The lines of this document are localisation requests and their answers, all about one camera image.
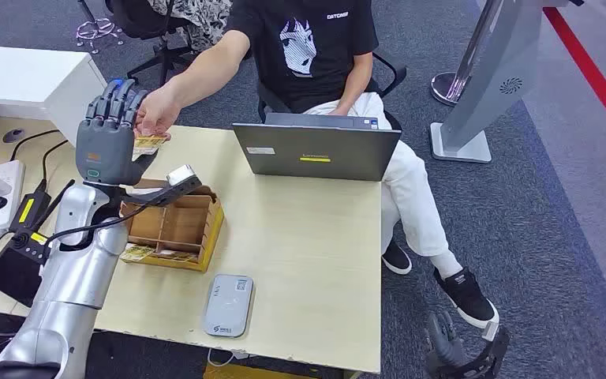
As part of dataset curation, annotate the white cabinet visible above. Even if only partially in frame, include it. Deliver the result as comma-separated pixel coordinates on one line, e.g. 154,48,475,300
0,44,109,162

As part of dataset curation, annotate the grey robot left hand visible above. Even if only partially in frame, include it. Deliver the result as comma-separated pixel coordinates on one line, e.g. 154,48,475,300
75,78,160,187

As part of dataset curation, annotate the grey laptop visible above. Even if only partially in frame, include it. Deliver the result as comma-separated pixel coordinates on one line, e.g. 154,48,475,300
231,112,402,182

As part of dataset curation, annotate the black antenna rod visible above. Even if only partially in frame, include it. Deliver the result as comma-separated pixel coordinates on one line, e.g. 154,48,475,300
35,179,77,232

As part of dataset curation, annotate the yellow panel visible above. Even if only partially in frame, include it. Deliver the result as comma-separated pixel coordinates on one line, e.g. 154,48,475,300
204,362,362,379

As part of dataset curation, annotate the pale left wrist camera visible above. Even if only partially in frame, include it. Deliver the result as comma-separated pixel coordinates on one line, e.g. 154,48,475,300
166,164,203,190

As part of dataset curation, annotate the grey kiosk stand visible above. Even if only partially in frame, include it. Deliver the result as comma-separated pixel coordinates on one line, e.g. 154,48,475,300
429,0,586,165

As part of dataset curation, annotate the white power strip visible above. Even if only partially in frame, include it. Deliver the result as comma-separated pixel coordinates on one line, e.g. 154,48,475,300
0,159,26,232

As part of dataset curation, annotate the person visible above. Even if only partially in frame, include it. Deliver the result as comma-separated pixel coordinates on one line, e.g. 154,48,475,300
148,0,234,52
134,0,500,329

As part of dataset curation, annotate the black office chair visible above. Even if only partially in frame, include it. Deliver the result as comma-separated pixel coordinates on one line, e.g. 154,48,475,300
257,51,409,132
105,0,215,88

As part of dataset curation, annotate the wooden divided card box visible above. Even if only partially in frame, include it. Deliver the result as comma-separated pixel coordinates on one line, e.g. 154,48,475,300
120,178,226,273

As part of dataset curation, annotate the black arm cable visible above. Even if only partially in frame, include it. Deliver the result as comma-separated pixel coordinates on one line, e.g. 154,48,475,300
45,204,148,245

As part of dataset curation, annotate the person's right hand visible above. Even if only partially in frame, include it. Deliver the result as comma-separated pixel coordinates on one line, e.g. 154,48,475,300
134,86,182,138

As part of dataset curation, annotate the white cable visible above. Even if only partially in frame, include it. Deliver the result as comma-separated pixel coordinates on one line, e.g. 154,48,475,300
207,347,255,369

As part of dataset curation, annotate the grey card reader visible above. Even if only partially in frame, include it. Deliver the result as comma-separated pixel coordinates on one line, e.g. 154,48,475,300
203,273,255,339

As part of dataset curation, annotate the chrome stool base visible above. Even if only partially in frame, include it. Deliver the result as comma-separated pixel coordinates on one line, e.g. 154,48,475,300
75,0,125,55

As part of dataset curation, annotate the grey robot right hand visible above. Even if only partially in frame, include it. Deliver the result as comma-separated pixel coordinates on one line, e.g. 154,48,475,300
424,311,484,379

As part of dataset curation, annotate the chrome stanchion post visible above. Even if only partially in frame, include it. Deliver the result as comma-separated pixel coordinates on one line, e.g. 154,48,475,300
431,0,505,107

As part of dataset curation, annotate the black power adapter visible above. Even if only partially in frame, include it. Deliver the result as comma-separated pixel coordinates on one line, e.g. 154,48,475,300
9,190,53,233

